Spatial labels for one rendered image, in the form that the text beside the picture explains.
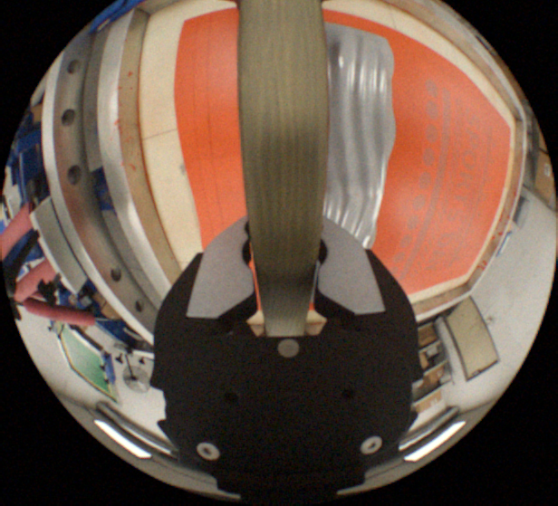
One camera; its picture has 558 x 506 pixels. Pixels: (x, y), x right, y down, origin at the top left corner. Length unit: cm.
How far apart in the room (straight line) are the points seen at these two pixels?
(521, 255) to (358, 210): 366
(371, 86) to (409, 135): 7
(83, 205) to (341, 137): 27
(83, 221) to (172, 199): 12
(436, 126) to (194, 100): 25
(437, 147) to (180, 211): 31
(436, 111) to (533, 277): 362
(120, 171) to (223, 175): 11
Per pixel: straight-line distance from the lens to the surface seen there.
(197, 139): 18
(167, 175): 20
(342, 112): 17
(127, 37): 24
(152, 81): 22
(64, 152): 24
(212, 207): 19
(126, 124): 20
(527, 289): 382
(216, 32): 20
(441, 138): 25
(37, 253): 78
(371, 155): 18
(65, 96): 25
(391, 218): 23
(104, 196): 37
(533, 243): 370
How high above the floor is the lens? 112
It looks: 58 degrees down
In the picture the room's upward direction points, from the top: 180 degrees clockwise
